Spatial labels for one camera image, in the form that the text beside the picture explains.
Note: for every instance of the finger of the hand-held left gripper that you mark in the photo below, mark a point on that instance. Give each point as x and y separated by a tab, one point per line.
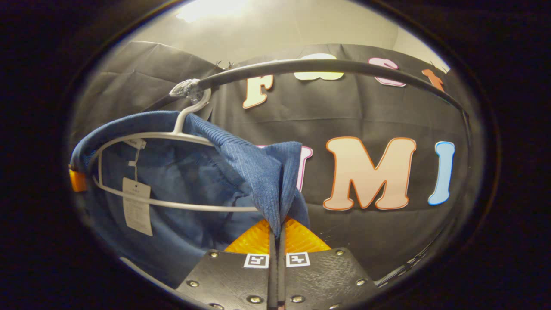
77	181

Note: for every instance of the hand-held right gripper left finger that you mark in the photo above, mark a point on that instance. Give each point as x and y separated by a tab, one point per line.
232	275

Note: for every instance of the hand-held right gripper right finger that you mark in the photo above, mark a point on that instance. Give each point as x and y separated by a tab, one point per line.
318	275

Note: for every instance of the blue shirt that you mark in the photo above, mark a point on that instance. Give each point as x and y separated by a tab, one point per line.
267	172

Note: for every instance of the white clothes hanger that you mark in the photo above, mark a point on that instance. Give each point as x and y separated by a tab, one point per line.
181	204

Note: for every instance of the black backdrop cloth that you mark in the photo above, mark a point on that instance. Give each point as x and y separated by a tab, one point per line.
366	107

